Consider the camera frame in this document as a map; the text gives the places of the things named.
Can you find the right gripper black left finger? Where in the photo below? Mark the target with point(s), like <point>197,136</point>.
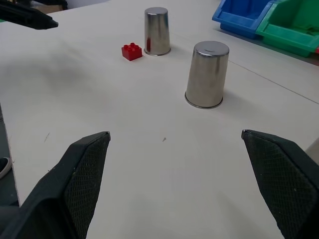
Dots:
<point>57,189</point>

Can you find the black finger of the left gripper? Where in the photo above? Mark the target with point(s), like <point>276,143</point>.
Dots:
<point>27,18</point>

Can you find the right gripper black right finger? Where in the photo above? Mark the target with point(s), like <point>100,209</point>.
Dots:
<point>286,181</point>

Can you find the brown cardboard box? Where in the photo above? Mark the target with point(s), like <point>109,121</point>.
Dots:
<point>48,5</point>

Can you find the dark shoe with white sole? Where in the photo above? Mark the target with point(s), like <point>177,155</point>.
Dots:
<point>3,166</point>

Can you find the red toy building brick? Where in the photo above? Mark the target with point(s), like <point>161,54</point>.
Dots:
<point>131,51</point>

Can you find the tall stainless steel cup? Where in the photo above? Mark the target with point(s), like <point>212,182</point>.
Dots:
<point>207,74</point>
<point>157,31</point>

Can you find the green plastic storage bin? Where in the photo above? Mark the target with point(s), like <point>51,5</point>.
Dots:
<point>289,30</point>

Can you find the blue plastic storage bin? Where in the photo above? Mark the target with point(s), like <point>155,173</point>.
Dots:
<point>239,17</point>

